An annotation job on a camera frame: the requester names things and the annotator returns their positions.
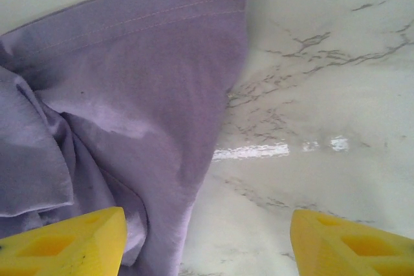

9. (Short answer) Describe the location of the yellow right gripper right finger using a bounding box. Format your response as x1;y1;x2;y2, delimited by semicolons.
290;209;414;276

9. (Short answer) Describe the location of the plain purple t-shirt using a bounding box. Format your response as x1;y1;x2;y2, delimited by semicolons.
0;0;248;276

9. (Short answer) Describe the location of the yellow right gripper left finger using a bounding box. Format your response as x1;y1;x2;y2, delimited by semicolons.
0;206;127;276

